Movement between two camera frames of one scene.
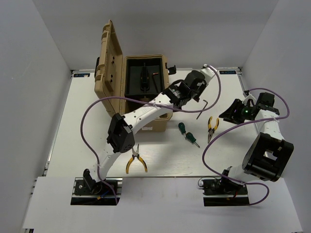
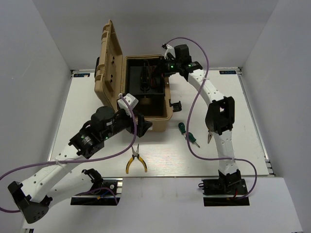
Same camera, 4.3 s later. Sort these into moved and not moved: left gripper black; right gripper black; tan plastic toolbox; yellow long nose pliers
Moved: right gripper black; left gripper black
Not moved: tan plastic toolbox; yellow long nose pliers
